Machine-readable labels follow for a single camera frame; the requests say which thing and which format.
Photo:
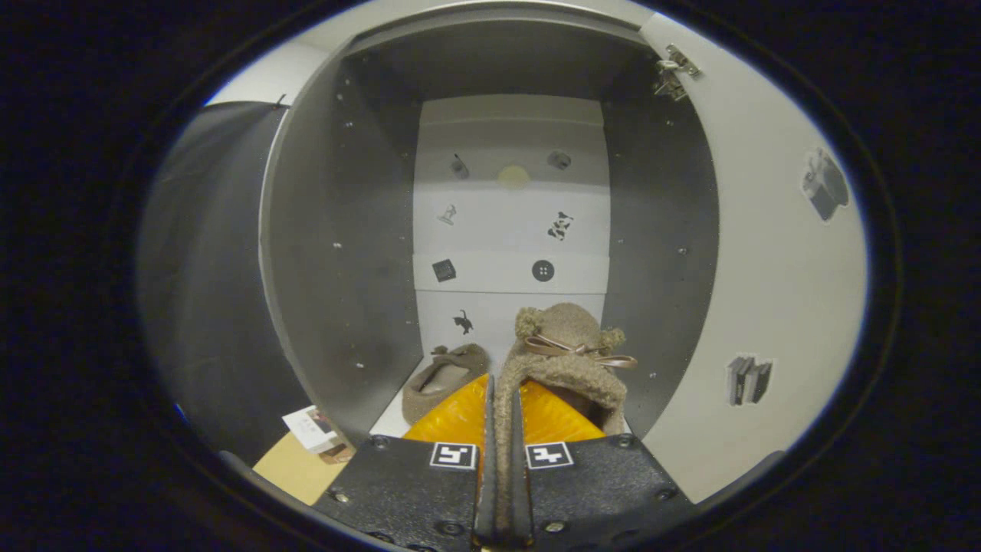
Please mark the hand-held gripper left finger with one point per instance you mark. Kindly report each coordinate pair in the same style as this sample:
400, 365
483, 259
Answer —
414, 491

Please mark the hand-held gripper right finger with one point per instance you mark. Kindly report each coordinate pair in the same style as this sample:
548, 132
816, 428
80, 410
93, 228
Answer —
598, 483

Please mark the brown fluffy shoe with bow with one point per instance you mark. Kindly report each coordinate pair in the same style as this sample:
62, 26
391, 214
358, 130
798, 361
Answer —
563, 368

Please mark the grey shoe cabinet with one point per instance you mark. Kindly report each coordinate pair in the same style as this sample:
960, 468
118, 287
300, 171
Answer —
345, 268

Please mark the metal door hinge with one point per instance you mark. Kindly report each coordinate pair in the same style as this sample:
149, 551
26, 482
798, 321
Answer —
673, 70

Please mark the white booklet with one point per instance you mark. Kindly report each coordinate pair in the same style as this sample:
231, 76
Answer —
310, 429

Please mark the black backdrop cloth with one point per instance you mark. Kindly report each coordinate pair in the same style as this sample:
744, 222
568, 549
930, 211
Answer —
207, 268

